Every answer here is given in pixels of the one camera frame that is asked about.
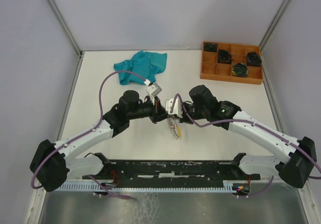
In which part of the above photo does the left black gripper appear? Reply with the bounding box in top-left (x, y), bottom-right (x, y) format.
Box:
top-left (127, 94), bottom-right (171, 124)

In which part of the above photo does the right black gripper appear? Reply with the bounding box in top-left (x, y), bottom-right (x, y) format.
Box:
top-left (174, 102), bottom-right (208, 125)

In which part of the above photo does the metal keyring holder yellow tip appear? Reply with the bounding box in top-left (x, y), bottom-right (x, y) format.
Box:
top-left (167, 118), bottom-right (182, 140)

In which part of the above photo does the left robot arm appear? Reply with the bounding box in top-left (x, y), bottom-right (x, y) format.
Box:
top-left (30, 90), bottom-right (168, 192)

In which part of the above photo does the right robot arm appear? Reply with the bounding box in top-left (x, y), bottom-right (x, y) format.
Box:
top-left (169, 85), bottom-right (317, 188)

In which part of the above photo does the wooden compartment tray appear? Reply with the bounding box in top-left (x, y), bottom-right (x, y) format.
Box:
top-left (200, 41), bottom-right (263, 85)

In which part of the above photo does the teal cloth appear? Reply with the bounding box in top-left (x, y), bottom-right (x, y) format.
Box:
top-left (113, 51), bottom-right (168, 82)

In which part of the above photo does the dark rolled sock yellow-patterned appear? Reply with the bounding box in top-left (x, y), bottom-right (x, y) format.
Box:
top-left (232, 62), bottom-right (248, 77)

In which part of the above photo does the dark rolled sock top-left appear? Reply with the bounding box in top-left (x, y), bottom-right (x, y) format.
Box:
top-left (204, 42), bottom-right (218, 53)

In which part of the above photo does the dark rolled sock right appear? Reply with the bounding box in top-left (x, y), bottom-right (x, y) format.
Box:
top-left (246, 51), bottom-right (262, 67)

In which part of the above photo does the left status led board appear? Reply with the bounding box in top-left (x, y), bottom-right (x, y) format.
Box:
top-left (102, 180), bottom-right (120, 188)

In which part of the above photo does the status led board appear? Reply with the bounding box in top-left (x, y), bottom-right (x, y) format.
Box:
top-left (102, 180), bottom-right (120, 188)
top-left (236, 184), bottom-right (250, 195)

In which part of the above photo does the right status led board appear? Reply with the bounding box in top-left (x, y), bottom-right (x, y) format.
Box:
top-left (236, 184), bottom-right (250, 195)

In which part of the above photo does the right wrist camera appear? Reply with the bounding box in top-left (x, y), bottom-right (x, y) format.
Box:
top-left (165, 98), bottom-right (183, 118)

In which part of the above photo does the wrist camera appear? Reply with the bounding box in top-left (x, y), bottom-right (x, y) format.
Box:
top-left (146, 82), bottom-right (162, 97)
top-left (165, 98), bottom-right (183, 118)

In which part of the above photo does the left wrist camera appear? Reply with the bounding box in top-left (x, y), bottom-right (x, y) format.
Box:
top-left (146, 82), bottom-right (162, 97)

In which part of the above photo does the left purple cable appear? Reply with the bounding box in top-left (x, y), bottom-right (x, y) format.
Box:
top-left (30, 70), bottom-right (148, 189)

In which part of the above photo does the purple cable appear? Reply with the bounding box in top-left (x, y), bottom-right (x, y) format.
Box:
top-left (30, 70), bottom-right (148, 189)
top-left (170, 93), bottom-right (321, 179)

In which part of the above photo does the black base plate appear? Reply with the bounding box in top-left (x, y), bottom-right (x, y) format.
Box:
top-left (93, 160), bottom-right (260, 188)

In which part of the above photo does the white slotted cable duct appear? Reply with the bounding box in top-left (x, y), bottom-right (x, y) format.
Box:
top-left (56, 181), bottom-right (237, 194)

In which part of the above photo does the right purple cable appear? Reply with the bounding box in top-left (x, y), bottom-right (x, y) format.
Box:
top-left (170, 93), bottom-right (321, 179)

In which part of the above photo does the right corner aluminium post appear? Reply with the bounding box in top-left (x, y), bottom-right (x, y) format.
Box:
top-left (258, 0), bottom-right (301, 50)

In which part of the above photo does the corner aluminium post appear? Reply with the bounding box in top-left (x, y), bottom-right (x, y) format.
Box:
top-left (258, 0), bottom-right (301, 50)
top-left (45, 0), bottom-right (82, 58)

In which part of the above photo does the left corner aluminium post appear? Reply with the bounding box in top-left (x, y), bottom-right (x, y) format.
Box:
top-left (45, 0), bottom-right (82, 58)

